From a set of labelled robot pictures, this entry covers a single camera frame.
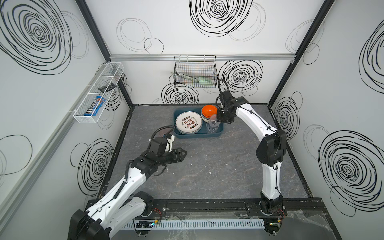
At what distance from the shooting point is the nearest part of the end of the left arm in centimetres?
66

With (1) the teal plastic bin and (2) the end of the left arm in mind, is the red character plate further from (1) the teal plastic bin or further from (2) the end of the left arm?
(2) the end of the left arm

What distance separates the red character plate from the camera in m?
1.03

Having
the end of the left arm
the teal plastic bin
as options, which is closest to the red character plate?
the teal plastic bin

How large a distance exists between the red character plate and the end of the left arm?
1.02 ft
